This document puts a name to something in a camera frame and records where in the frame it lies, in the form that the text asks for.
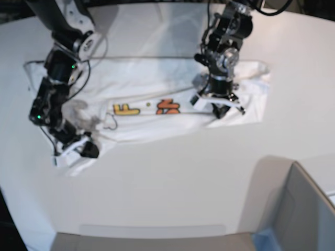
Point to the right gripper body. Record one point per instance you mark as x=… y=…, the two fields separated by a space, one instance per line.
x=72 y=145

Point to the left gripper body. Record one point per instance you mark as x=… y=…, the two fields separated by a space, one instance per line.
x=215 y=93

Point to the white printed t-shirt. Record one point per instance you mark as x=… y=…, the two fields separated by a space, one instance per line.
x=124 y=101

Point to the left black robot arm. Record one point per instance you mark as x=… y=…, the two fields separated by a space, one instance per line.
x=219 y=52

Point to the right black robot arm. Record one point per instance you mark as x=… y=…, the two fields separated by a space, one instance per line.
x=74 y=38

